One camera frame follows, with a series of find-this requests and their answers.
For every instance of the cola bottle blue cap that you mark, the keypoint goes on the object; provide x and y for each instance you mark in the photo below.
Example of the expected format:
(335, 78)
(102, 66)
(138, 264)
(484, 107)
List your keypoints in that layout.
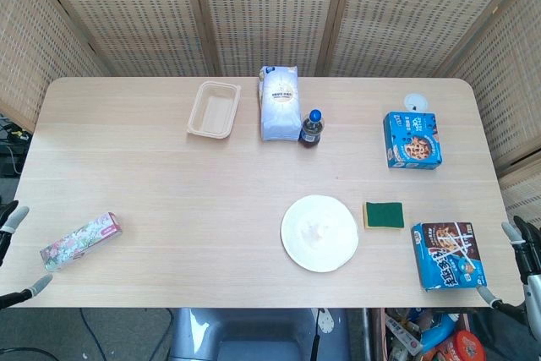
(312, 130)

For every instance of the green yellow sponge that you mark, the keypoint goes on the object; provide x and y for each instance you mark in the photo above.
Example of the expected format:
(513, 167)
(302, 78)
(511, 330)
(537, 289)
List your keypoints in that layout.
(384, 215)

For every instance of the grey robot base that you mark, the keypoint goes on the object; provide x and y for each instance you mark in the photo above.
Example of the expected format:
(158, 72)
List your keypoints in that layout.
(258, 335)

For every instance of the bin of snack packages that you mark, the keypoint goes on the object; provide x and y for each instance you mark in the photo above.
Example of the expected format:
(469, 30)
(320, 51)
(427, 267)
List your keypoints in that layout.
(427, 335)

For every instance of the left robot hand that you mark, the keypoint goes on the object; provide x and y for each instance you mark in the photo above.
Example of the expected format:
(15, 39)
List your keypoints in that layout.
(17, 216)

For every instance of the round white plate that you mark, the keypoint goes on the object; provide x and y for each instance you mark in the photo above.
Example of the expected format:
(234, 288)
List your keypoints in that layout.
(320, 233)

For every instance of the floral pink box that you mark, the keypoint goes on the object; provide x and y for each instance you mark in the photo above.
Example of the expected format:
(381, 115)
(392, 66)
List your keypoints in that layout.
(80, 242)

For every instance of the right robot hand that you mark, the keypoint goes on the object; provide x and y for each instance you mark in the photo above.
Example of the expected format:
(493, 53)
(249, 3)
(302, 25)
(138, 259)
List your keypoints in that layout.
(529, 251)

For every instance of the woven bamboo folding screen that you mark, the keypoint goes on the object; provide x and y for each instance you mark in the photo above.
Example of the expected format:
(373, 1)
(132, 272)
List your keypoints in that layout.
(270, 10)

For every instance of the blue brown cookie box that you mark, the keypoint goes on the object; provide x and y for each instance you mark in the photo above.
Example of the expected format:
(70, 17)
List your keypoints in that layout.
(449, 255)

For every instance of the blue chocolate chip cookie box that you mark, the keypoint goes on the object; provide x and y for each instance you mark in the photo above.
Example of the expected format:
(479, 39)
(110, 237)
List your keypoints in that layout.
(413, 140)

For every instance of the beige plastic food container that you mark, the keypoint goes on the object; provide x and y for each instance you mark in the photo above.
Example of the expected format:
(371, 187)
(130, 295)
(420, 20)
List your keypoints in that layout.
(214, 110)

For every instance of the white flour bag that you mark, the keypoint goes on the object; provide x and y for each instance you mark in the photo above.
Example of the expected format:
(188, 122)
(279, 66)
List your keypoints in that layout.
(279, 103)

